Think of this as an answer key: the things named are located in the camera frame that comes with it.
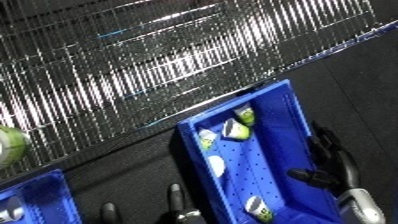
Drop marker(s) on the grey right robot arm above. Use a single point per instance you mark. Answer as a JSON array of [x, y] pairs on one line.
[[361, 208]]

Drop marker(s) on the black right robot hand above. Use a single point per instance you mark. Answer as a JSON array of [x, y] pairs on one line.
[[334, 163]]

